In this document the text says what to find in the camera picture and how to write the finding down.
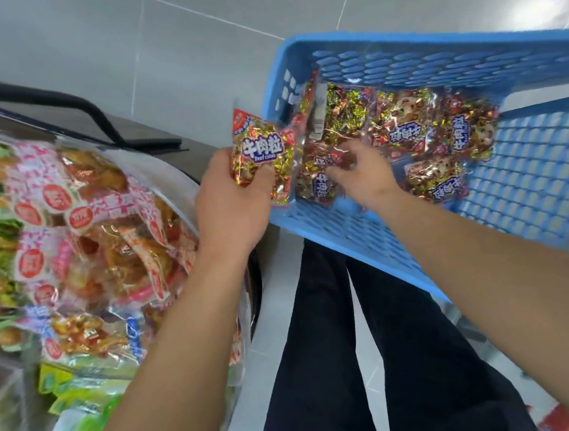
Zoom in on person's black clothing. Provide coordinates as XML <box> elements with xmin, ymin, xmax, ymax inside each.
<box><xmin>239</xmin><ymin>220</ymin><xmax>538</xmax><ymax>431</ymax></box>

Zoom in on person's right forearm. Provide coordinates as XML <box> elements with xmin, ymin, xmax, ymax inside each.
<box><xmin>372</xmin><ymin>173</ymin><xmax>569</xmax><ymax>431</ymax></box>

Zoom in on blue plastic shopping basket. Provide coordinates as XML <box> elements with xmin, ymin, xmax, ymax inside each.
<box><xmin>254</xmin><ymin>11</ymin><xmax>569</xmax><ymax>319</ymax></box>

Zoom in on black pole rod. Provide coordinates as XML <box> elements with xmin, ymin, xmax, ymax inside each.
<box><xmin>0</xmin><ymin>56</ymin><xmax>185</xmax><ymax>168</ymax></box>

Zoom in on red printed carton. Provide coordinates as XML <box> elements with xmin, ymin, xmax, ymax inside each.
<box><xmin>534</xmin><ymin>401</ymin><xmax>569</xmax><ymax>431</ymax></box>

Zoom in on person's right hand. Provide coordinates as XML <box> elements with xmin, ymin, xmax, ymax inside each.
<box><xmin>321</xmin><ymin>135</ymin><xmax>404</xmax><ymax>215</ymax></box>

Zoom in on person's left hand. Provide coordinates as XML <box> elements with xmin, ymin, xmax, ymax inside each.
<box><xmin>190</xmin><ymin>144</ymin><xmax>285</xmax><ymax>269</ymax></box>

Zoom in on pile of lime green packets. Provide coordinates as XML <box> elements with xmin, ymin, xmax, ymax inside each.
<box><xmin>34</xmin><ymin>356</ymin><xmax>136</xmax><ymax>431</ymax></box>

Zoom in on person's left forearm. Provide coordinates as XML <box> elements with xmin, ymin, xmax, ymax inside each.
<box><xmin>60</xmin><ymin>246</ymin><xmax>263</xmax><ymax>431</ymax></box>

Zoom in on handful of red snack packets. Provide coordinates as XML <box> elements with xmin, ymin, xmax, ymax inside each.
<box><xmin>225</xmin><ymin>98</ymin><xmax>305</xmax><ymax>211</ymax></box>

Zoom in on clear acrylic snack shelves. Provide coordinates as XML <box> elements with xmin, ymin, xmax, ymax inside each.
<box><xmin>0</xmin><ymin>78</ymin><xmax>275</xmax><ymax>431</ymax></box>

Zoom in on pile of pink-label meat packets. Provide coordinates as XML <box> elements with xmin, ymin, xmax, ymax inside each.
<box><xmin>0</xmin><ymin>127</ymin><xmax>212</xmax><ymax>386</ymax></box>

